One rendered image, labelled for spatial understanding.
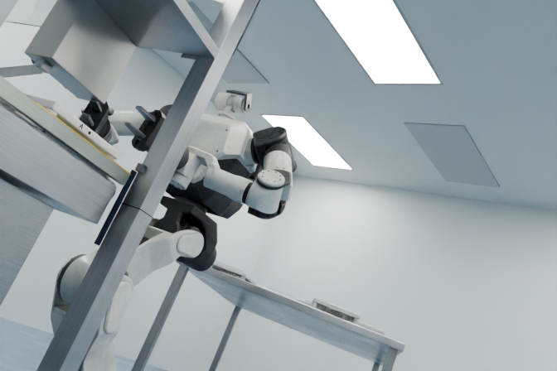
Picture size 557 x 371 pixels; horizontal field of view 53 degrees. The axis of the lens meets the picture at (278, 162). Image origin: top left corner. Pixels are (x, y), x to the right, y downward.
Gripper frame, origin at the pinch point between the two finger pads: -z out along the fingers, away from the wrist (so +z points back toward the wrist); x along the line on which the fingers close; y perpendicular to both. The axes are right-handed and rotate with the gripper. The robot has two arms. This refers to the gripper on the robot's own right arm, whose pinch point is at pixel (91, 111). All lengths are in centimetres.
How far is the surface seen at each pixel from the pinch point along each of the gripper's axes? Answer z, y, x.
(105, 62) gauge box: -7.9, 1.1, -11.9
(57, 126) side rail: -35.8, -5.7, 17.6
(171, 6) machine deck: -33.3, -12.9, -21.3
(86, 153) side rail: -26.8, -11.3, 18.1
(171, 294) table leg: 119, -41, 26
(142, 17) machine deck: -21.1, -4.9, -21.9
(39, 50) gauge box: -17.2, 13.7, -3.3
